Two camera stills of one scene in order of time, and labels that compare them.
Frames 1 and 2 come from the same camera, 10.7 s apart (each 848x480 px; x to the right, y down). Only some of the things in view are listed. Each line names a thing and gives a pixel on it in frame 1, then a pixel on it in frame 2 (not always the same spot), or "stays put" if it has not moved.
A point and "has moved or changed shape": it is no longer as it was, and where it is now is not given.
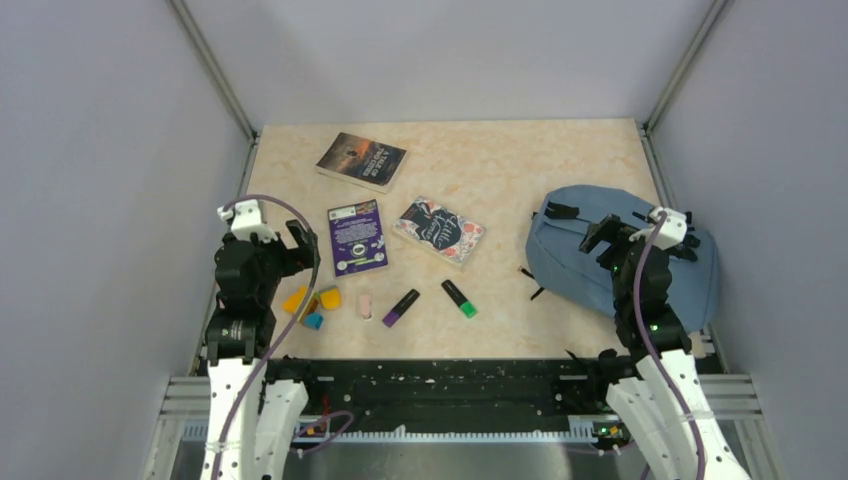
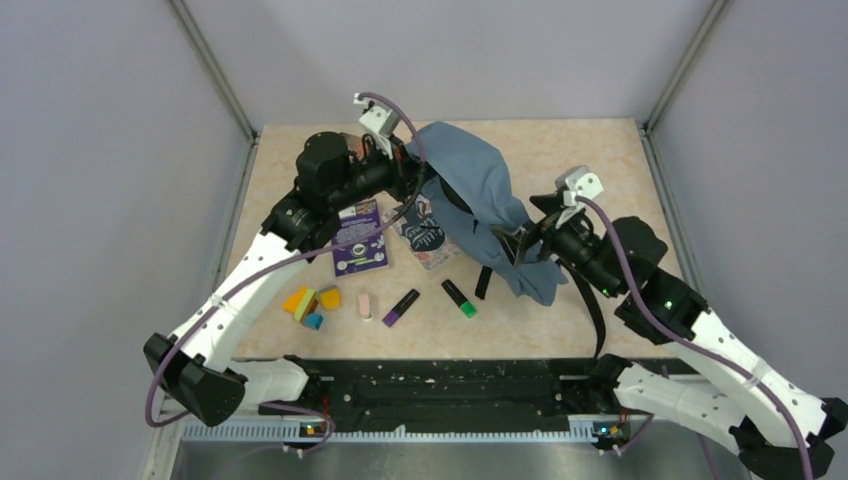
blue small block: x=314 y=321 stays put
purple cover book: x=356 y=238 stays put
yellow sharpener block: x=331 y=298 stays put
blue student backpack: x=577 y=234 has moved or changed shape
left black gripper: x=296 y=259 → x=404 y=169
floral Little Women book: x=439 y=230 has moved or changed shape
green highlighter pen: x=466 y=307 stays put
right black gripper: x=611 y=228 → x=517 y=239
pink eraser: x=365 y=306 stays put
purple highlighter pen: x=401 y=308 stays put
